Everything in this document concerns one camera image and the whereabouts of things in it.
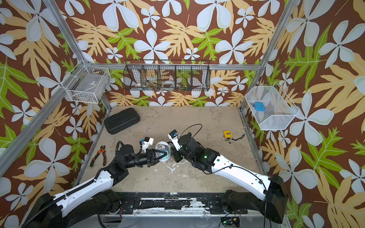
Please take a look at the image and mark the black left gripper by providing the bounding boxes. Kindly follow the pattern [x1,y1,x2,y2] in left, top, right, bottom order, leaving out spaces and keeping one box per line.
[125,149,166,170]

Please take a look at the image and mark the teal charger plug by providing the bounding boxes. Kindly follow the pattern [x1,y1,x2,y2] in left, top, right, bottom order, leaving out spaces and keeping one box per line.
[160,154,170,162]

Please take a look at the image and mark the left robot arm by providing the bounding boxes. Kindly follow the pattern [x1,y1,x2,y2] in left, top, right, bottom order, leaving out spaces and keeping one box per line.
[22,142,166,228]

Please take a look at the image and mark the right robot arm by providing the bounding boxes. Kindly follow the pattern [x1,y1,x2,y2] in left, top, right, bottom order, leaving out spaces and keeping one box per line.
[168,130,289,224]

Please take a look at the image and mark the yellow tape measure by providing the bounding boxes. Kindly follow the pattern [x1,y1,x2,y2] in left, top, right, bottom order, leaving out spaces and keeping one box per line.
[223,130,232,139]

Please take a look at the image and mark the orange black pliers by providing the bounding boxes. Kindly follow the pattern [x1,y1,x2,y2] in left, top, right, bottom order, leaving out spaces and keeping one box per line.
[89,145,107,167]

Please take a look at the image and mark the black hard plastic case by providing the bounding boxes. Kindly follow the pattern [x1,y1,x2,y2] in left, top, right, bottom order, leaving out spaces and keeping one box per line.
[104,108,140,135]

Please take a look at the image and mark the blue object in basket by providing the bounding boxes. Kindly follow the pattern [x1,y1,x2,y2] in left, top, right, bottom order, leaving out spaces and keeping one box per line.
[253,102,266,112]

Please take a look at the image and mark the white mesh basket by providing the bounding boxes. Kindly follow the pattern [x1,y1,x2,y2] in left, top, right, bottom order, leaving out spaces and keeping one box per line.
[245,83,299,131]

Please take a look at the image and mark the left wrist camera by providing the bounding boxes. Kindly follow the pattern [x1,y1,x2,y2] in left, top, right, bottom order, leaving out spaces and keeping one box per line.
[139,137,154,153]

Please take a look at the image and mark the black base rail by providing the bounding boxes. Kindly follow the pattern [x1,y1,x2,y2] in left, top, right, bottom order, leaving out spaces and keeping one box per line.
[117,192,235,215]

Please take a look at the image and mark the black wire basket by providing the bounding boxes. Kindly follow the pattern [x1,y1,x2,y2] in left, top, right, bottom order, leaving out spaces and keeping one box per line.
[122,59,211,91]

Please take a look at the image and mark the white wire basket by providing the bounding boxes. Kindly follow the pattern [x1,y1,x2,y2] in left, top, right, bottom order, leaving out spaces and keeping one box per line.
[62,60,111,104]

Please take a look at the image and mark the aluminium frame post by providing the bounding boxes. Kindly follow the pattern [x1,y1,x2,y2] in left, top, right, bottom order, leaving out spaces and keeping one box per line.
[42,0,112,112]

